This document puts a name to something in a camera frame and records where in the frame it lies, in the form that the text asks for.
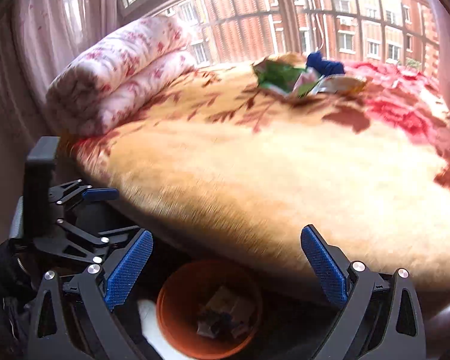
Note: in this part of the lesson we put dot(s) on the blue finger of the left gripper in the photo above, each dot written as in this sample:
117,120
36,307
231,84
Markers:
76,192
76,247

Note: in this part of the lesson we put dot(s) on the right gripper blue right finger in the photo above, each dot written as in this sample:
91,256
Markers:
379,315

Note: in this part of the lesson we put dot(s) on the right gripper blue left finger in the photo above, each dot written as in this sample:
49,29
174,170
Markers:
73,315

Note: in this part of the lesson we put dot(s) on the brown snack wrapper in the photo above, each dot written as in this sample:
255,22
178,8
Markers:
339,84

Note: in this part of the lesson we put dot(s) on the large green foil bag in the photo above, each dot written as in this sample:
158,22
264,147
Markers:
283,79

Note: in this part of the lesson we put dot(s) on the orange plastic trash bin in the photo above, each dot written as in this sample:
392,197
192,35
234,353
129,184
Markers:
209,309

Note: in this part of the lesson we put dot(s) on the person's left hand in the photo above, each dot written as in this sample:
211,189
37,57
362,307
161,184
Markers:
15,281

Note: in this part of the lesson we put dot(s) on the folded pink floral quilt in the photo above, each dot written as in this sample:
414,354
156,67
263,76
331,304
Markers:
111,80

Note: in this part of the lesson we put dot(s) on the beige floral fleece blanket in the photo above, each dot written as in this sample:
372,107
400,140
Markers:
218,164

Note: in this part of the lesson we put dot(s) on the sheer curtain left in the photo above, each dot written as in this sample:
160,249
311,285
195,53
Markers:
38,38

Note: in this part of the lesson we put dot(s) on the dark blue cloth bundle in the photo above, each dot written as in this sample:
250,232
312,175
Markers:
324,67

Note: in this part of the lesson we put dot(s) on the window frame with grille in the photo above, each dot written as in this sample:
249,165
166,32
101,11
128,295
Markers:
401,32

